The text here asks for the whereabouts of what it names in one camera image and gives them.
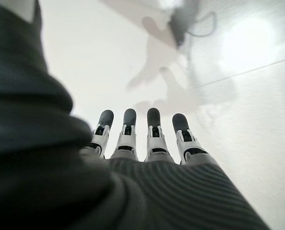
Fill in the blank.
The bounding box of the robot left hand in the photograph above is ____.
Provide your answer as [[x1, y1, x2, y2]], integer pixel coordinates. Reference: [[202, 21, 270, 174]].
[[0, 0, 273, 230]]

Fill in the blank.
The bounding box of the black floor plug with cable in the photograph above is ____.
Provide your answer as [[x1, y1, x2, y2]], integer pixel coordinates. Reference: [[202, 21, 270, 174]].
[[169, 8, 217, 47]]

